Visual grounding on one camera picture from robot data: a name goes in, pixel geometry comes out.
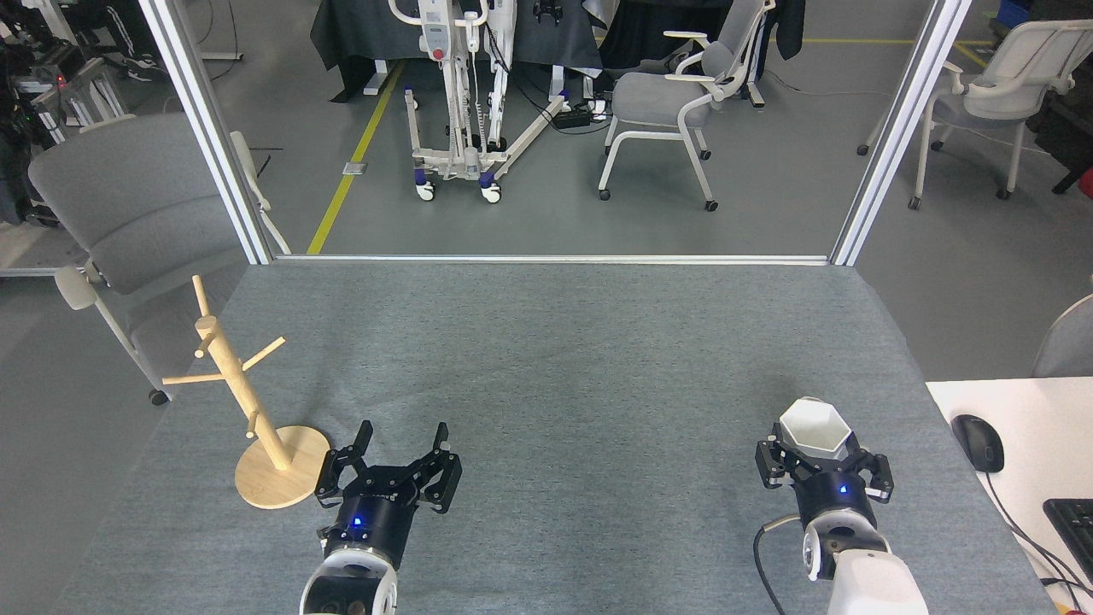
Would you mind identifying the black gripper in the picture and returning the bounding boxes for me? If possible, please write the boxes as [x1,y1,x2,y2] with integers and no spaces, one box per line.
[314,419,464,570]
[755,438,896,523]

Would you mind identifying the white hexagonal cup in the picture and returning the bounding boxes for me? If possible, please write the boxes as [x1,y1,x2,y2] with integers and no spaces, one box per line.
[778,396,854,456]

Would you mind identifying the wooden cup rack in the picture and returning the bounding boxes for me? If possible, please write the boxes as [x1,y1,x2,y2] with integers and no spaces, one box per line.
[162,275,332,511]

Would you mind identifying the dark equipment rack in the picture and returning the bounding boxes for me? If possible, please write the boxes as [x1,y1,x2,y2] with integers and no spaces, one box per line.
[0,0,131,148]

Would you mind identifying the black computer mouse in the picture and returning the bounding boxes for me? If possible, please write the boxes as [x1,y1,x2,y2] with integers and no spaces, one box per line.
[950,414,1006,474]

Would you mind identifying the white desk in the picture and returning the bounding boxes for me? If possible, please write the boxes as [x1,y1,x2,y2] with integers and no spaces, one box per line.
[926,377,1093,615]

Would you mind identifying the black keyboard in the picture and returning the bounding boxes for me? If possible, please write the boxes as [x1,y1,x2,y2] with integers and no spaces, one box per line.
[1043,498,1093,590]

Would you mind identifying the grey chair backrest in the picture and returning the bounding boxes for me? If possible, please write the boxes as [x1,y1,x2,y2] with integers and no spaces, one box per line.
[1031,294,1093,379]

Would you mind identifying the white wheeled stand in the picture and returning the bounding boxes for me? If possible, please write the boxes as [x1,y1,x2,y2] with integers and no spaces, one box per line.
[388,0,572,204]

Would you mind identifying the large grey office chair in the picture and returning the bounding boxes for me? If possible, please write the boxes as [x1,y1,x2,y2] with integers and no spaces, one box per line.
[28,113,292,407]

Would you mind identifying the grey chair white mesh back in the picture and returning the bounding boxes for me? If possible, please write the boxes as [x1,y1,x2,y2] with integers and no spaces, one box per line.
[856,19,1093,212]

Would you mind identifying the black power strip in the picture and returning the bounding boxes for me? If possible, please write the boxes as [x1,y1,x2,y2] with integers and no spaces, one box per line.
[551,100,612,132]

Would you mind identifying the black table cloth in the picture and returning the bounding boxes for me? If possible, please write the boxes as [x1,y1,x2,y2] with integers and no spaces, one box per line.
[308,0,605,104]

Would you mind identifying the black mouse cable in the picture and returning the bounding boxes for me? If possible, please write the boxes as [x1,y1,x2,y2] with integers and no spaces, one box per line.
[982,470,1093,600]

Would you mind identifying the silver frame rail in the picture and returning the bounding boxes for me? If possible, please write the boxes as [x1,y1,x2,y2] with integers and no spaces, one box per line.
[273,253,833,267]

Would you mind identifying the silver frame post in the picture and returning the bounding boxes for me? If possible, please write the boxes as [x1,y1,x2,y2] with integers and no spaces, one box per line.
[138,0,277,267]
[829,0,975,267]

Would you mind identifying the grey chair white frame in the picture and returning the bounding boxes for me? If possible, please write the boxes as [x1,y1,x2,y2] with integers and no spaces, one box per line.
[597,0,777,214]

